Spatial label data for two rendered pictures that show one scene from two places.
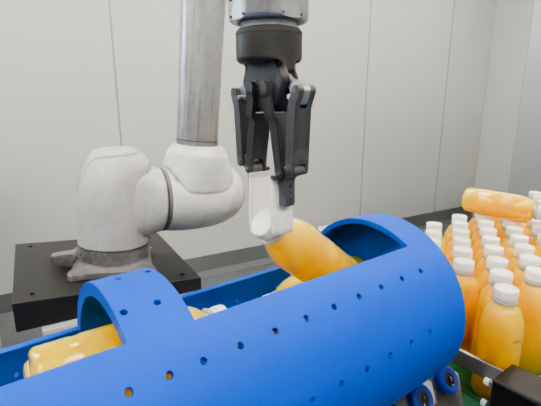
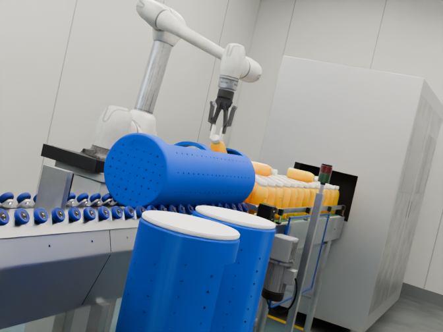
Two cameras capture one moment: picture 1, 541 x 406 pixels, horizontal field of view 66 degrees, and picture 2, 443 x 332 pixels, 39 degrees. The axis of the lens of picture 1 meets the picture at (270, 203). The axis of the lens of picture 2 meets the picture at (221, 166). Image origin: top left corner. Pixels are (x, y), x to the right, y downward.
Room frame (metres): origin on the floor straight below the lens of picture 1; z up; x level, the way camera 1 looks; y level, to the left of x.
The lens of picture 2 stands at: (-2.04, 1.30, 1.30)
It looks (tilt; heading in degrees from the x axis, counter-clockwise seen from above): 3 degrees down; 332
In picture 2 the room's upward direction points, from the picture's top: 13 degrees clockwise
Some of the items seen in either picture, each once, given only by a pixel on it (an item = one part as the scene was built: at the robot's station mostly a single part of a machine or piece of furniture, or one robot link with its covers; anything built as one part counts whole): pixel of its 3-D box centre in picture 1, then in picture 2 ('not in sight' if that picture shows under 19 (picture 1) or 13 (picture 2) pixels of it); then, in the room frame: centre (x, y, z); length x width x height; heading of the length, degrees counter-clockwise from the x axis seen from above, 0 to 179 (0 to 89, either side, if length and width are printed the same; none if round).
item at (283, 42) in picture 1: (269, 70); (224, 99); (0.50, 0.00, 1.45); 0.08 x 0.07 x 0.09; 37
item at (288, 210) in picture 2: not in sight; (313, 209); (1.06, -1.06, 0.96); 1.60 x 0.01 x 0.03; 127
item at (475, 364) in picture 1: (419, 337); (233, 201); (0.73, -0.29, 0.96); 0.40 x 0.01 x 0.03; 37
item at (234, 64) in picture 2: not in sight; (234, 60); (0.51, -0.01, 1.63); 0.13 x 0.11 x 0.16; 121
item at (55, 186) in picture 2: not in sight; (54, 192); (-0.12, 0.83, 1.00); 0.10 x 0.04 x 0.15; 37
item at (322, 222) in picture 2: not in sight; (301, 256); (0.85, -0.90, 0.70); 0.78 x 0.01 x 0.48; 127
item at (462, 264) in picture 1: (463, 265); not in sight; (0.78, -0.39, 1.10); 0.04 x 0.04 x 0.02
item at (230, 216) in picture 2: not in sight; (235, 217); (-0.23, 0.24, 1.03); 0.28 x 0.28 x 0.01
